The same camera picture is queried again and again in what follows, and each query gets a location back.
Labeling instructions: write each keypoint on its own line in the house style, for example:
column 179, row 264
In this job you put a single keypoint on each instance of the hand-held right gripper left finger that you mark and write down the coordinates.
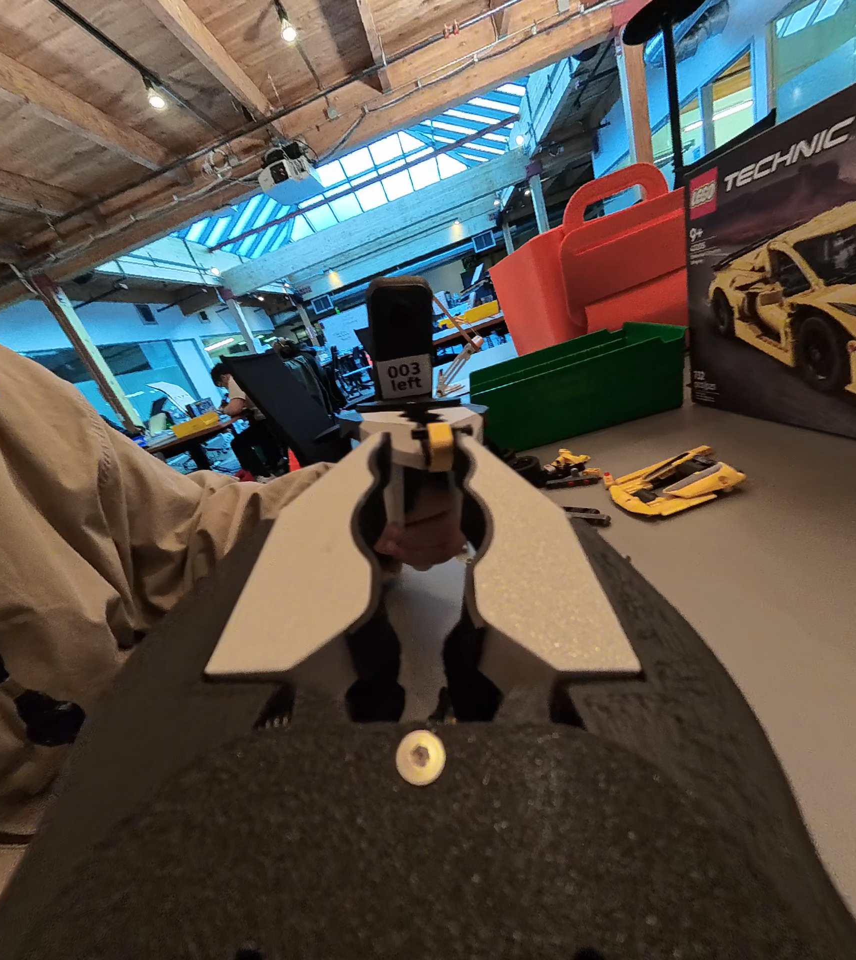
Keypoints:
column 300, row 592

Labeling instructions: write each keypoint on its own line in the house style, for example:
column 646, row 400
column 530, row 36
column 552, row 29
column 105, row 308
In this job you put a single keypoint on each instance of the ceiling projector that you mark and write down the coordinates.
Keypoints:
column 285, row 166

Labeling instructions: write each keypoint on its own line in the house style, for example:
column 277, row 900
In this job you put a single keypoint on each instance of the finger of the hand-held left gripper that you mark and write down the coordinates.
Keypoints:
column 471, row 431
column 398, row 439

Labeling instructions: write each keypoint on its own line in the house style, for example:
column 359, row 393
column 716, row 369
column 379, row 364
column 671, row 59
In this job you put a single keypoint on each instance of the group of black pinned beams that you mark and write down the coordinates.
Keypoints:
column 587, row 515

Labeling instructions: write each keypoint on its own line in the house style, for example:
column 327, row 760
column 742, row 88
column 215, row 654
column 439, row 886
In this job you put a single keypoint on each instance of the person's left hand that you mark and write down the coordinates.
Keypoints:
column 424, row 544

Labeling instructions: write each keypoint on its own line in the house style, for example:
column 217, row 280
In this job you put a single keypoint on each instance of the wooden desk lamp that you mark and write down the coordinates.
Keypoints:
column 462, row 345

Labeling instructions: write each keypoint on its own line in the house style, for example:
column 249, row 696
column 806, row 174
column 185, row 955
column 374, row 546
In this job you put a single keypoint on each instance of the person's left forearm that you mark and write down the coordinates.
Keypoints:
column 233, row 525

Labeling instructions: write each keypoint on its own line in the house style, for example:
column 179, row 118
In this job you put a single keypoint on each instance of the hanging ceiling bulb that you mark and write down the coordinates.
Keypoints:
column 288, row 30
column 156, row 97

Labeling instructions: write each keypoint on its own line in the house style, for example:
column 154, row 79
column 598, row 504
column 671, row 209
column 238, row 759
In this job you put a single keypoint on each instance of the whiteboard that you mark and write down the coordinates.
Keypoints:
column 342, row 326

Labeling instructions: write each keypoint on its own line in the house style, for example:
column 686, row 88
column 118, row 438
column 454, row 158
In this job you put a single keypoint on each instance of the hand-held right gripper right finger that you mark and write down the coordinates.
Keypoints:
column 548, row 592

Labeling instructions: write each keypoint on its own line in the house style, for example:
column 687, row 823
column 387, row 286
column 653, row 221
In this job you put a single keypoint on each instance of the yellow brick subassembly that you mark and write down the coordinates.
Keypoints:
column 570, row 466

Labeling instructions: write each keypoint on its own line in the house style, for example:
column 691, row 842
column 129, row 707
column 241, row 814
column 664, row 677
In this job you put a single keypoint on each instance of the person's beige jacket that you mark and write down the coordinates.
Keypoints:
column 38, row 487

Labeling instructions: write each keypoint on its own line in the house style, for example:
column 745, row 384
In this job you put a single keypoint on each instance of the yellow toy car body section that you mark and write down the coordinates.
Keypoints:
column 675, row 484

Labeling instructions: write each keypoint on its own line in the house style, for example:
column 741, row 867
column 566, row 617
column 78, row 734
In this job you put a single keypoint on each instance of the toy car set box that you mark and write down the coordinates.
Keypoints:
column 810, row 262

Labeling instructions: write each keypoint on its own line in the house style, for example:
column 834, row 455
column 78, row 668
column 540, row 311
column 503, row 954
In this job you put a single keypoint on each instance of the green plastic bin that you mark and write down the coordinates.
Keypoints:
column 578, row 382

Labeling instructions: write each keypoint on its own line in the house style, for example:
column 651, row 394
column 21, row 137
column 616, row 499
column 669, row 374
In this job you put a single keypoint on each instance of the black office chair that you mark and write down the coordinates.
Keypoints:
column 285, row 405

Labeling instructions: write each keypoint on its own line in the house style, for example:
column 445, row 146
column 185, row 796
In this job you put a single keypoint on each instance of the black round floor lamp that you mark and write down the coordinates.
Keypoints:
column 664, row 19

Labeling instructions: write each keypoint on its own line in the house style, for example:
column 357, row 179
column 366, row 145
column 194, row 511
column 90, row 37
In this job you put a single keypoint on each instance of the black toy tire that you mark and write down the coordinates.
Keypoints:
column 525, row 466

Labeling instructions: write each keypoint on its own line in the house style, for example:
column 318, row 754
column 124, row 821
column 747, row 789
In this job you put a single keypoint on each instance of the small yellow toy brick piece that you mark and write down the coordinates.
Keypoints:
column 440, row 444

